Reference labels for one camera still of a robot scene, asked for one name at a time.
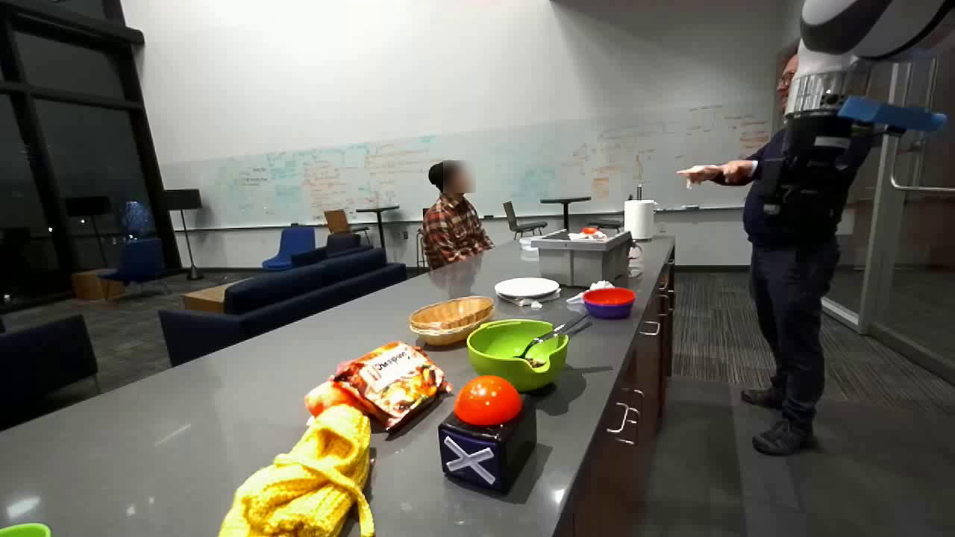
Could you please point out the black lectern stand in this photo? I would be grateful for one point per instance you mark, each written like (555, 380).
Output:
(182, 197)

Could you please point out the orange dome button black box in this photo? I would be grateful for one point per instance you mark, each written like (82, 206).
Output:
(487, 404)

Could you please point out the standing person dark clothes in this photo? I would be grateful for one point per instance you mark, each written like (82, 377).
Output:
(796, 318)

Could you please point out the red bowl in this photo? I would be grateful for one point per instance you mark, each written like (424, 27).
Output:
(609, 301)

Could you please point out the dark wood counter cabinet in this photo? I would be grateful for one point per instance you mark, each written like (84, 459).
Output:
(617, 477)

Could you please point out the wooden coffee table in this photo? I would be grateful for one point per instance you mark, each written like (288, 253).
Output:
(209, 295)

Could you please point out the white paper towel roll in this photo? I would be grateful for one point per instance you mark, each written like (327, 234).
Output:
(644, 219)

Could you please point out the white paper napkin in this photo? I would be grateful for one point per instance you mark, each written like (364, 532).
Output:
(579, 292)

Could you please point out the blue lounge chair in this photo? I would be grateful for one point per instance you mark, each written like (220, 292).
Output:
(139, 253)

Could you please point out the silver metal container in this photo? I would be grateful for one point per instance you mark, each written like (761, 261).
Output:
(585, 264)

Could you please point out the dark blue couch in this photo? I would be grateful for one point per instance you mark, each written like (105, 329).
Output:
(288, 288)

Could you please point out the blue armchair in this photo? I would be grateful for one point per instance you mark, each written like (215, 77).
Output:
(290, 249)

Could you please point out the green cup rim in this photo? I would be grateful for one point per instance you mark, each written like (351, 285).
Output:
(20, 528)

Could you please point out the white plate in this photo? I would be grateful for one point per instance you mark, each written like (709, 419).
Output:
(526, 288)

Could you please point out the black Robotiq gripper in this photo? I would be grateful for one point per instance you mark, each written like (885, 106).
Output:
(832, 165)

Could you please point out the yellow knit cloth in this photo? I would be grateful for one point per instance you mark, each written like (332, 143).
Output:
(309, 477)

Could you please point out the orange printed snack bag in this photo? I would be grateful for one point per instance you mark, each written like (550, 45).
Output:
(399, 377)

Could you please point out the seated person plaid shirt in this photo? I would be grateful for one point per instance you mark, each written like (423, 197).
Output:
(451, 234)

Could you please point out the round black high table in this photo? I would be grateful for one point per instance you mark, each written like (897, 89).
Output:
(376, 210)
(564, 200)

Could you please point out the white grey Franka robot arm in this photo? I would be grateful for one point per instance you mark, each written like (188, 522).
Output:
(845, 18)

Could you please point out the green plastic bowl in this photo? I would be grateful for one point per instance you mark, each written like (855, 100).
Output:
(503, 361)

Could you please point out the black window frame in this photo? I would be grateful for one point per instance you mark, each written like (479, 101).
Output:
(62, 150)

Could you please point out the woven wicker basket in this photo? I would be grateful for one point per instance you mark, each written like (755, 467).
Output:
(448, 318)

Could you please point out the dark armchair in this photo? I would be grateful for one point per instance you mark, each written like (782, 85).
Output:
(39, 361)

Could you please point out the wall whiteboard with writing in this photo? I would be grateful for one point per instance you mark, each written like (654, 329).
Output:
(347, 179)

